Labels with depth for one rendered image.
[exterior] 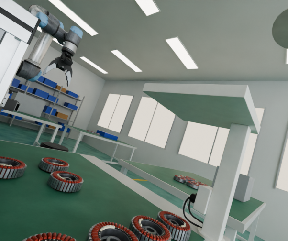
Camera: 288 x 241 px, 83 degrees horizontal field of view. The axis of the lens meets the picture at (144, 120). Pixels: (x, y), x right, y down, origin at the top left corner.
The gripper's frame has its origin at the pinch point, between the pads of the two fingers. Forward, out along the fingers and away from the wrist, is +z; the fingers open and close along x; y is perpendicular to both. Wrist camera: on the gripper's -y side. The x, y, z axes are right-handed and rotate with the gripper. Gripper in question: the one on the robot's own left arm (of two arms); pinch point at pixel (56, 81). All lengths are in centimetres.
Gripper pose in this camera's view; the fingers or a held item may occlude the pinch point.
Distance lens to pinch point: 110.3
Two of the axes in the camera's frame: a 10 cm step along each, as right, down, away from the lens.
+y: -7.0, -1.6, 6.9
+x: -6.3, -3.1, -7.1
